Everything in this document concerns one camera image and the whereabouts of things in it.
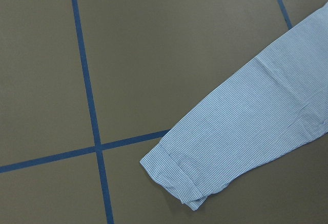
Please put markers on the light blue striped shirt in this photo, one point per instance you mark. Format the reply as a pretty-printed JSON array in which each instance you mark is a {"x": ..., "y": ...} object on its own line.
[{"x": 274, "y": 104}]

